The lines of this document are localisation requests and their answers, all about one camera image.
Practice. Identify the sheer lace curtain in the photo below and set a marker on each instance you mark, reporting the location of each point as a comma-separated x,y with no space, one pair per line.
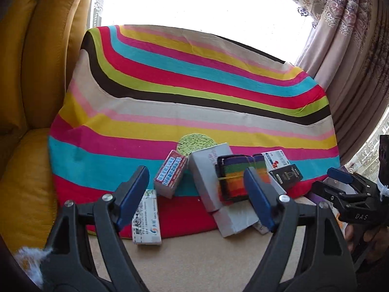
366,161

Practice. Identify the green round sponge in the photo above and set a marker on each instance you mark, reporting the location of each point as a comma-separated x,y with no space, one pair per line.
193,142

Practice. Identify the long white box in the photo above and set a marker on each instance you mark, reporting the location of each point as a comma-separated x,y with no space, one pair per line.
202,166

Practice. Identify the right hand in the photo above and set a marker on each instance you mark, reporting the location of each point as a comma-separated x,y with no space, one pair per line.
377,238

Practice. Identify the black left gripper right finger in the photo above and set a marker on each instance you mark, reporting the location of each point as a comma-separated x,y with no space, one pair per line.
307,250

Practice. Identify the beige patterned curtain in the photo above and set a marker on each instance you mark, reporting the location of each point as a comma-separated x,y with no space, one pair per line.
347,54

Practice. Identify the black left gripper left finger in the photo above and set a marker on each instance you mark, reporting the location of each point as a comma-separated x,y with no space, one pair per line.
70,265

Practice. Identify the black shaver box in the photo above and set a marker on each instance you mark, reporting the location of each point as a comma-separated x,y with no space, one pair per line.
287,176

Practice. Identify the white box red figure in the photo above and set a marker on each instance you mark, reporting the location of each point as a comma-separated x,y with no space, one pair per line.
275,159

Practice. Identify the yellow leather armchair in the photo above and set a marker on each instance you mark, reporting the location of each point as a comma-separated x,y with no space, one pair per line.
40,44

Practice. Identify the rainbow striped wallet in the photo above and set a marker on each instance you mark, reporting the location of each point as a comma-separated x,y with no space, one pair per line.
230,170

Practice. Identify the white green medicine box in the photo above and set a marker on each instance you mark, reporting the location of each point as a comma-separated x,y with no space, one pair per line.
145,223

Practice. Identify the colourful striped blanket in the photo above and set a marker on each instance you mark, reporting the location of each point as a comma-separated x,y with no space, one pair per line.
136,90

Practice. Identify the red medicine box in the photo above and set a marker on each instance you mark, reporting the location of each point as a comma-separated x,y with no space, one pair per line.
170,174

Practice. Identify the purple cardboard storage box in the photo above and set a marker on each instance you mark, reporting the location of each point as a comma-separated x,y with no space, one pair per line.
344,187

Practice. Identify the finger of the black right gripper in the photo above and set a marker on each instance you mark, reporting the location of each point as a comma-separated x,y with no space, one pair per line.
354,180
329,193

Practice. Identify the flat grey white box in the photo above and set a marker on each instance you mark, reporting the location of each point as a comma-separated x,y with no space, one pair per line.
236,217

